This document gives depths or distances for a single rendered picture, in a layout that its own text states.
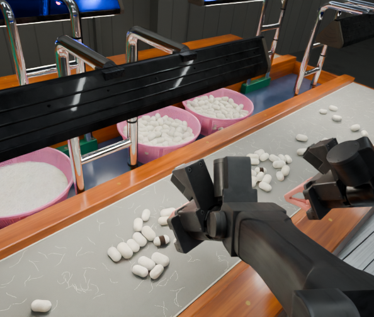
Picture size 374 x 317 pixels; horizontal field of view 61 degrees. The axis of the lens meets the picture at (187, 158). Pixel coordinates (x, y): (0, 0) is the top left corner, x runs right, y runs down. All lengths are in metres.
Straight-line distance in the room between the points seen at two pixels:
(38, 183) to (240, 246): 0.62
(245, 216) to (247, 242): 0.03
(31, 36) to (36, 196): 1.96
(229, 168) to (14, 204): 0.54
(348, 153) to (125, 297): 0.46
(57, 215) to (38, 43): 2.08
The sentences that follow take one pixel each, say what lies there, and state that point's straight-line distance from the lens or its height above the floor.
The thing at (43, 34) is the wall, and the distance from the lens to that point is 2.71.
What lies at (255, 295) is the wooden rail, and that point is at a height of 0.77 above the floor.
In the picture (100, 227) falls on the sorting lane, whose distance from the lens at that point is 0.74.
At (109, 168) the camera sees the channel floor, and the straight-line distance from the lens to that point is 0.99.
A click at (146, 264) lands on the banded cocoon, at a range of 0.65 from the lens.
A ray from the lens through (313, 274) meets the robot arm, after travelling 0.25.
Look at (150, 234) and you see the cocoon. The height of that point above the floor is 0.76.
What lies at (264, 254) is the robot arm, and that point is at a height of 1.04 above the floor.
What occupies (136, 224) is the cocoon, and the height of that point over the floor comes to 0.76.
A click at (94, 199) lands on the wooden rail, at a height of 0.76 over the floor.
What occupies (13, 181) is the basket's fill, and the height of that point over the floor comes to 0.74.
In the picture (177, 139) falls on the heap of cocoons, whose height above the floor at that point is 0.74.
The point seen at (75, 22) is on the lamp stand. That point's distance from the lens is 0.90.
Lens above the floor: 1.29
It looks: 36 degrees down
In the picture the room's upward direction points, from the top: 6 degrees clockwise
